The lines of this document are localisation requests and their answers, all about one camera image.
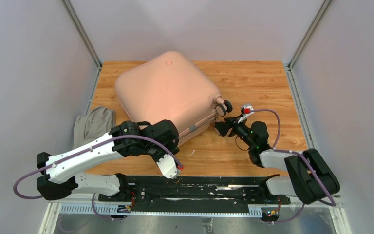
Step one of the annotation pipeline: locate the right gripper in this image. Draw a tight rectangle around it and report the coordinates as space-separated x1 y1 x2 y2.
215 114 256 149

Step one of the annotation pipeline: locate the pink hard-shell suitcase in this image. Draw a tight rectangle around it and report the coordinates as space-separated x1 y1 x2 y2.
115 51 233 146

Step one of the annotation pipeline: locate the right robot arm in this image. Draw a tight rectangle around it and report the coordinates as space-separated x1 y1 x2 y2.
214 118 340 206

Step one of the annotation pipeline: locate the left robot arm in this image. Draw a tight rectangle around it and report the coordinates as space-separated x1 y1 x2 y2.
37 120 184 201

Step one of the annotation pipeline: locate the grey cloth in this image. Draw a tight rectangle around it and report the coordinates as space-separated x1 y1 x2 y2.
73 106 116 149

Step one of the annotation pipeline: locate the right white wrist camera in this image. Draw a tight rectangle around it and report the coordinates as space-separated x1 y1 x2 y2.
237 104 255 123

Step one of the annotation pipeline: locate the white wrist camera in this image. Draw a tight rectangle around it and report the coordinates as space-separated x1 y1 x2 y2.
237 104 255 123
156 155 184 179

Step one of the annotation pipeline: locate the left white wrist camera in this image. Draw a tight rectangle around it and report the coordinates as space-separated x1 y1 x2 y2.
156 155 184 179

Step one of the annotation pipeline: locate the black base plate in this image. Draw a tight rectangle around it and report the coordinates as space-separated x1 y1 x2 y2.
67 175 325 214

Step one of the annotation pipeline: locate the aluminium frame rail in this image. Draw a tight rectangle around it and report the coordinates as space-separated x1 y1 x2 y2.
38 180 352 234

